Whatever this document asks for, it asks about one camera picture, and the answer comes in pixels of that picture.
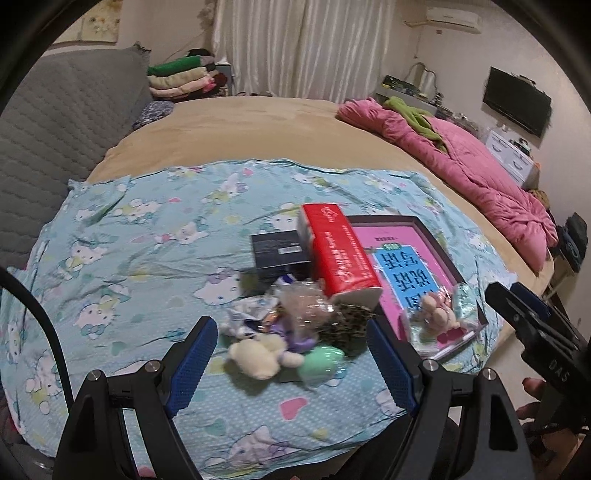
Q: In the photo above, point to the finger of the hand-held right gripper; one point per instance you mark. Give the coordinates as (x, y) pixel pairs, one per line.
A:
(517, 314)
(535, 302)

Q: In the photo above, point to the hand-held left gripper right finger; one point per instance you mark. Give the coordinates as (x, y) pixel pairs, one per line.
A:
(392, 369)

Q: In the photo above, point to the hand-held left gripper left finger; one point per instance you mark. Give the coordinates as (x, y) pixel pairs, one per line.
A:
(194, 364)

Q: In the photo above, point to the floral tissue packet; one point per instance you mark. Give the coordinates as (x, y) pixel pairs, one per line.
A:
(463, 299)

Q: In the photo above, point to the cream plush toy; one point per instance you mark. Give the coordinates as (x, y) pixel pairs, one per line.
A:
(256, 355)

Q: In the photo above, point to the leopard print scrunchie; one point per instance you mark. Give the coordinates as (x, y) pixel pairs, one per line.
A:
(344, 327)

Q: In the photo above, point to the white printed packet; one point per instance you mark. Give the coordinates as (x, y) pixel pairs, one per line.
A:
(244, 318)

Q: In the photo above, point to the green beauty sponge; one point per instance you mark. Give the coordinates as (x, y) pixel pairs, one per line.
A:
(318, 367)

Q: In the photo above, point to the purple ribbon scrunchie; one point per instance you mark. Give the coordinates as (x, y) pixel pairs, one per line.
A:
(300, 344)

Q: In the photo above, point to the beige puff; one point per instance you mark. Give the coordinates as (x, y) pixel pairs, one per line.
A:
(304, 309)

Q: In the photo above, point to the pink book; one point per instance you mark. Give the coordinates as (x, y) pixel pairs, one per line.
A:
(383, 220)

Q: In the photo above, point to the person's right hand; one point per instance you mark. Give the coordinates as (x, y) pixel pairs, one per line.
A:
(533, 387)

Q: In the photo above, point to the dark bag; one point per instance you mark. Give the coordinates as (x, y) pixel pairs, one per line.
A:
(572, 240)

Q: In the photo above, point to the light blue cartoon printed blanket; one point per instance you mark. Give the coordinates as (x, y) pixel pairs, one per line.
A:
(138, 258)

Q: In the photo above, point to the pink workbook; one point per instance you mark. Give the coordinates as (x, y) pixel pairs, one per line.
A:
(392, 240)

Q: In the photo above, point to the red tissue box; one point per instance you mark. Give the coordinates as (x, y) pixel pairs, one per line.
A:
(337, 249)

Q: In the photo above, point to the dark blue box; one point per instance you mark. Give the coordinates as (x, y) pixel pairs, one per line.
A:
(277, 256)

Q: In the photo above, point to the pink duvet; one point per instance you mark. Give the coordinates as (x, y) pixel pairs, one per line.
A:
(480, 175)

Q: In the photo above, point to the white drawer cabinet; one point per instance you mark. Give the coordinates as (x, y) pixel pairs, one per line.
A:
(510, 154)

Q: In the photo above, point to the green cloth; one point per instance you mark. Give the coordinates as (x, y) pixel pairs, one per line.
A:
(413, 117)

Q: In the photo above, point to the dark floral cloth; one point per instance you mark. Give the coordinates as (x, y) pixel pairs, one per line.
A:
(152, 115)

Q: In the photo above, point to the tan round bed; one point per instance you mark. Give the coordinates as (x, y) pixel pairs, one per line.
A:
(277, 124)

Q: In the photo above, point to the cluttered dressing table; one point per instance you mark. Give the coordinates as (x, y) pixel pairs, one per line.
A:
(401, 83)

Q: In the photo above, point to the grey quilted headboard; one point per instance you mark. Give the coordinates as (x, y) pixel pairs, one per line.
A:
(60, 138)

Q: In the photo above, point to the stack of folded clothes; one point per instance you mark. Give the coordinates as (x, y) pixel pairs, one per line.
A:
(184, 76)

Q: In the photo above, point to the white air conditioner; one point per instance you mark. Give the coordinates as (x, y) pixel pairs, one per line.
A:
(455, 18)

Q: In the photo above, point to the white curtain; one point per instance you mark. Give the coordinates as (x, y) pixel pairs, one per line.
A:
(304, 46)

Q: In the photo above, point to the black wall television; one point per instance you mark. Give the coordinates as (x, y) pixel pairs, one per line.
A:
(517, 101)

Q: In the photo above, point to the floral wall painting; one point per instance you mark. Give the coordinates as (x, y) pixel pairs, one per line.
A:
(99, 18)

